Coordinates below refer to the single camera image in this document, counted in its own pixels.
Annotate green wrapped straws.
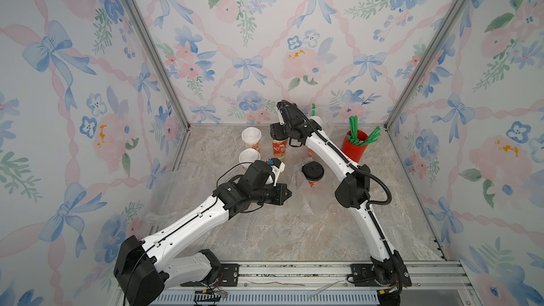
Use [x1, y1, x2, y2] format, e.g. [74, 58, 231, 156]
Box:
[346, 115, 382, 147]

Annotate red straw holder cup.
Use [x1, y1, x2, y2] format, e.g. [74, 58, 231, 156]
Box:
[341, 131, 367, 163]

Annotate left aluminium corner post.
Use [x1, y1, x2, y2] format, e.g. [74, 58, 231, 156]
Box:
[121, 0, 190, 132]

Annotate black-lid red cup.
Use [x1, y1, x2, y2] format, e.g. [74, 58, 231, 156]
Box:
[302, 161, 324, 186]
[272, 138, 288, 159]

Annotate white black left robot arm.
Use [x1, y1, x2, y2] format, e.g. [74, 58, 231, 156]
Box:
[113, 158, 292, 305]

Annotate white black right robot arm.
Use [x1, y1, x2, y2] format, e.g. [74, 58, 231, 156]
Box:
[270, 100, 412, 296]

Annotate front left white-lid cup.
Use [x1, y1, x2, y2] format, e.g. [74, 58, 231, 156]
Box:
[239, 148, 261, 170]

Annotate white-lid red cup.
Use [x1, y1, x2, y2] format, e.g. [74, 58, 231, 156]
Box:
[310, 116, 323, 130]

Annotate right aluminium corner post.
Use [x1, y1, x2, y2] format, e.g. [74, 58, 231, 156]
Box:
[384, 0, 470, 132]

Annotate clear plastic carrier bag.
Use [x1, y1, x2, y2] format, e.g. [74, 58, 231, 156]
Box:
[307, 105, 334, 140]

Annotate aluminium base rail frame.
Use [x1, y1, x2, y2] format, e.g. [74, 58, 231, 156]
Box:
[110, 258, 481, 306]

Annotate back left white-lid cup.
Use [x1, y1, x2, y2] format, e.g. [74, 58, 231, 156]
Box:
[241, 127, 262, 152]

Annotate aluminium corner post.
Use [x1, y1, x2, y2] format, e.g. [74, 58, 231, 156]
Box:
[121, 0, 190, 132]
[384, 0, 470, 132]

